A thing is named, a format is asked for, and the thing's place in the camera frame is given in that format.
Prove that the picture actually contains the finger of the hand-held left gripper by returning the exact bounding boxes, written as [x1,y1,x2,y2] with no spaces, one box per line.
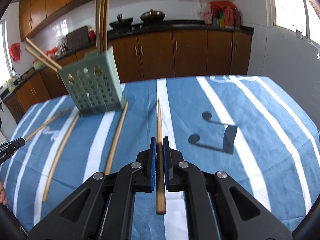
[0,137,26,153]

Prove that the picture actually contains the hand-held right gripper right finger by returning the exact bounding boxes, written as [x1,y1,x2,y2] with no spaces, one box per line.
[162,136,292,240]

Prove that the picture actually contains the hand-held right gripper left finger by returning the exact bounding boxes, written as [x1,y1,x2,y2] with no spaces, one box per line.
[27,137,158,240]

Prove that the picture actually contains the green perforated utensil holder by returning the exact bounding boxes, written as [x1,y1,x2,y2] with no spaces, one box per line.
[58,46,127,117]

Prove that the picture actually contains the slanted chopsticks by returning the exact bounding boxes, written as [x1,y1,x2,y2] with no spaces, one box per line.
[25,37,63,70]

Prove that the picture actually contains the person's left hand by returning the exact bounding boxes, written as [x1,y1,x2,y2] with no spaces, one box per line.
[0,179,9,205]

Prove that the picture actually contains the green basin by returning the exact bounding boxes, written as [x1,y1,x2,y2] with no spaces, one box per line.
[32,60,47,71]

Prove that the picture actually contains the blue striped tablecloth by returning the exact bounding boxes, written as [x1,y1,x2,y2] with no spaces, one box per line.
[0,75,320,240]

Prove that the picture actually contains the hanging red plastic bag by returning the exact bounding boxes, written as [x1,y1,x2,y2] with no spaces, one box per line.
[9,43,21,62]

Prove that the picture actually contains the wooden lower cabinets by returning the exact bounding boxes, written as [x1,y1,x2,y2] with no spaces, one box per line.
[2,28,253,123]

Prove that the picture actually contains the dark cutting board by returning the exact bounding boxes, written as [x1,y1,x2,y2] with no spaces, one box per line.
[66,26,91,46]

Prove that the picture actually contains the gas stove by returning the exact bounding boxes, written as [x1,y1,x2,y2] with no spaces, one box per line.
[107,23,173,33]

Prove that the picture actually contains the black kitchen countertop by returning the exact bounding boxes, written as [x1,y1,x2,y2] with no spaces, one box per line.
[0,19,254,98]

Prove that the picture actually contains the black wok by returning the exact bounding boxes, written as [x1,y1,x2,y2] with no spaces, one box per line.
[109,13,134,30]

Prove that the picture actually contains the wooden upper cabinet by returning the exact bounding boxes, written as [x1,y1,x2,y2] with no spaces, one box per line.
[19,0,100,41]

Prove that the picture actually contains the dark pot with lid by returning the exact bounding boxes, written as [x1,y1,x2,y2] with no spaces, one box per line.
[139,8,166,22]

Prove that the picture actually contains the colourful seasoning boxes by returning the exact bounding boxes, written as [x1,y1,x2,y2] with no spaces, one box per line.
[212,11,225,28]

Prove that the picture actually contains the dark red oil bottles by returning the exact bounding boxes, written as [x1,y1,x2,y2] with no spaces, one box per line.
[224,6,242,28]

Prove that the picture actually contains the large red plastic bag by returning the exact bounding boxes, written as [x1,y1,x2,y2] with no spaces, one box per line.
[209,1,237,12]

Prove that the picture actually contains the window with white frame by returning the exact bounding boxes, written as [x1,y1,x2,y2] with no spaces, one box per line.
[269,0,320,48]
[0,17,8,87]

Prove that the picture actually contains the wall cable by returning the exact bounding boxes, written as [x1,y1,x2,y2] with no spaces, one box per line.
[197,0,208,16]

